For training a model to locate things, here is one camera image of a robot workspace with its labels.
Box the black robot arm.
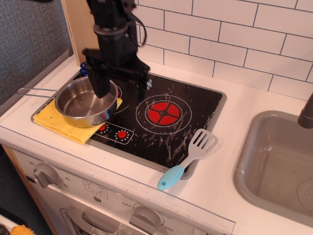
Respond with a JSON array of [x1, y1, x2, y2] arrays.
[[82, 0, 152, 98]]

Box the grey sink basin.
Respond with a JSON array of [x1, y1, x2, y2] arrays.
[[234, 111, 313, 227]]

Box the grey right oven knob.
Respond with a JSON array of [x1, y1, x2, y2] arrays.
[[129, 207, 161, 235]]

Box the blue handled grey spatula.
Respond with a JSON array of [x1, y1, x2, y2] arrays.
[[157, 129, 218, 191]]

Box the grey faucet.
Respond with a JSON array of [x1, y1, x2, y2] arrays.
[[297, 94, 313, 129]]

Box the black toy stove top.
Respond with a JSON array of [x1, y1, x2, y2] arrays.
[[30, 58, 227, 181]]

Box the grey oven door handle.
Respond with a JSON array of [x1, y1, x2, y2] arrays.
[[67, 207, 138, 235]]

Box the stainless steel pot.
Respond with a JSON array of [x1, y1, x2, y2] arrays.
[[17, 77, 118, 128]]

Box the blue toy grapes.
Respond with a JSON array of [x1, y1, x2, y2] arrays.
[[80, 61, 88, 77]]

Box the grey left oven knob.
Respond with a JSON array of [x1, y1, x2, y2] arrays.
[[34, 163, 59, 188]]

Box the yellow folded cloth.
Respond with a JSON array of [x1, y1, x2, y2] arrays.
[[33, 97, 123, 144]]

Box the orange object bottom left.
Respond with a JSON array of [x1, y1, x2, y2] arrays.
[[0, 224, 35, 235]]

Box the grey oven knob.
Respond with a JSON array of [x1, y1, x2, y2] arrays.
[[129, 207, 161, 235], [34, 163, 59, 188]]

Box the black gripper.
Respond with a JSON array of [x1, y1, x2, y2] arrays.
[[83, 19, 152, 100]]

